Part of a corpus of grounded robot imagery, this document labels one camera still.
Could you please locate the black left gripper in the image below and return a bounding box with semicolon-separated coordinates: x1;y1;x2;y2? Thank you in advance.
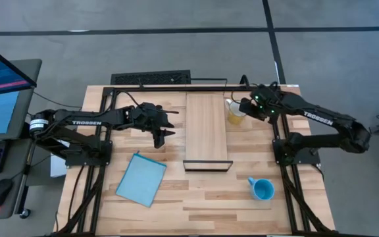
123;102;180;149

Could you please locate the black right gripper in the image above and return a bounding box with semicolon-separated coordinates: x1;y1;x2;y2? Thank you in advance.
238;84;282;121

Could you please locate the yellow mug with white handle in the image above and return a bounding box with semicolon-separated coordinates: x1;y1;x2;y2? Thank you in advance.
224;97;247;126

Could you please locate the black floor vent grille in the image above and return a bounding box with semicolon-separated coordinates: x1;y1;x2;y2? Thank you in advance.
110;69;192;86

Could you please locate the light blue cloth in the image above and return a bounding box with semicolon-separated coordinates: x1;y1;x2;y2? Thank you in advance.
115;151;168;209

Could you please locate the blue mug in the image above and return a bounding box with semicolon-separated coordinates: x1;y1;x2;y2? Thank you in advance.
247;176;276;201

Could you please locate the white paper sheet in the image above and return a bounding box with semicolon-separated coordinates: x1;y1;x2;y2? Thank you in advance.
50;140;70;178

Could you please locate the grey computer cart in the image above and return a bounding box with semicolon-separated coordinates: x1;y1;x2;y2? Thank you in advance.
0;138;34;221

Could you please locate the black aluminium table frame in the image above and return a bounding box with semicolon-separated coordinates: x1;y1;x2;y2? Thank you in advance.
56;84;337;237

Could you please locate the wooden shelf with black frame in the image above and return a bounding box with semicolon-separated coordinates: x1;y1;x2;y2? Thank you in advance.
182;91;234;172

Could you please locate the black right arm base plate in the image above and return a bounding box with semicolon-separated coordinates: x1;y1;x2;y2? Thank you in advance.
272;138;321;166

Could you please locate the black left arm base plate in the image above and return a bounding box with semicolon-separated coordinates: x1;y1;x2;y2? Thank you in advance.
64;140;113;167

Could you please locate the thin black floor cable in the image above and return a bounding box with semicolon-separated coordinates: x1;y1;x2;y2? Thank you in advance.
32;91;84;109

